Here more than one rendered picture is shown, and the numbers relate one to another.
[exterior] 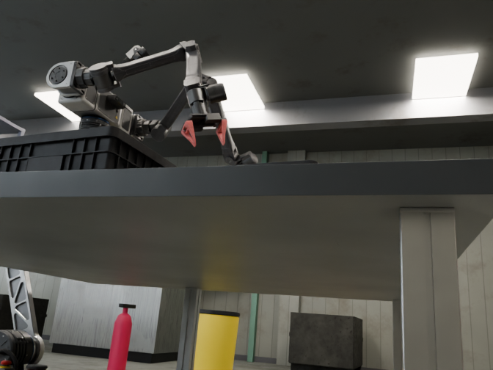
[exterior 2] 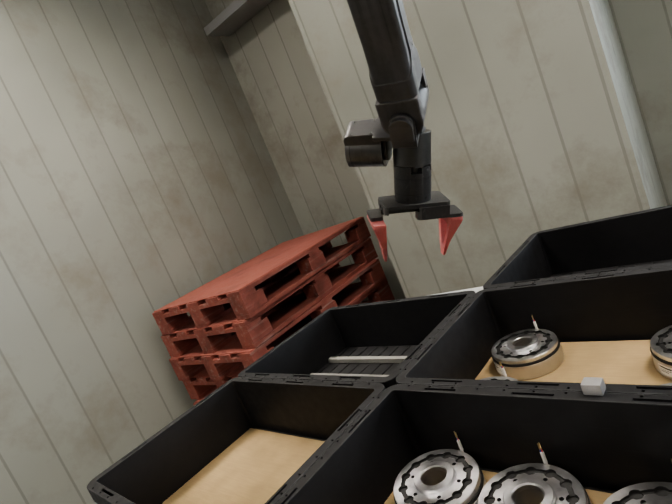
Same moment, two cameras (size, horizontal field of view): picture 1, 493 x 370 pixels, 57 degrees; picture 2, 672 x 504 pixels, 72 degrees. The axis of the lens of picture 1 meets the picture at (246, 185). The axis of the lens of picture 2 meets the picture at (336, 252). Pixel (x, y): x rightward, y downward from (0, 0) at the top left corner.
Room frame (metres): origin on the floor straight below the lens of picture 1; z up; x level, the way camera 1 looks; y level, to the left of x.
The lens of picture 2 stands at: (2.07, 0.30, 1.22)
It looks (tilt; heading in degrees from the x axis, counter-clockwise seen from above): 9 degrees down; 202
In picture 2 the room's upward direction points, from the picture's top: 23 degrees counter-clockwise
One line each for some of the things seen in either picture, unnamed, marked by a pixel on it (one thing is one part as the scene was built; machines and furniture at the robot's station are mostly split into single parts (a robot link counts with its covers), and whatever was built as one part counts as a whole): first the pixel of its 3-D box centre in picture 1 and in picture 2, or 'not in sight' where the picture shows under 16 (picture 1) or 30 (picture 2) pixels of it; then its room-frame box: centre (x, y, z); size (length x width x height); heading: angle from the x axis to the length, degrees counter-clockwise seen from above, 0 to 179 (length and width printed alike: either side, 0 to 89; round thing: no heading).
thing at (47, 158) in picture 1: (86, 175); (628, 272); (1.19, 0.44, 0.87); 0.40 x 0.30 x 0.11; 66
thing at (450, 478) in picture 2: not in sight; (434, 477); (1.63, 0.13, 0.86); 0.05 x 0.05 x 0.01
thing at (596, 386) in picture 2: not in sight; (593, 386); (1.62, 0.31, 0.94); 0.02 x 0.01 x 0.01; 66
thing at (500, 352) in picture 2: not in sight; (523, 345); (1.36, 0.24, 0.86); 0.10 x 0.10 x 0.01
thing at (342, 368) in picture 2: not in sight; (363, 363); (1.30, -0.05, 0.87); 0.40 x 0.30 x 0.11; 66
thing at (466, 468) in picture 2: not in sight; (436, 480); (1.63, 0.13, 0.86); 0.10 x 0.10 x 0.01
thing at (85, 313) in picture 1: (131, 283); not in sight; (6.46, 1.47, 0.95); 1.53 x 1.14 x 1.91; 73
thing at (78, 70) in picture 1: (86, 77); not in sight; (1.70, 0.71, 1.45); 0.09 x 0.08 x 0.12; 162
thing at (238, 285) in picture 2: not in sight; (290, 324); (-0.45, -1.21, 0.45); 1.29 x 0.86 x 0.89; 162
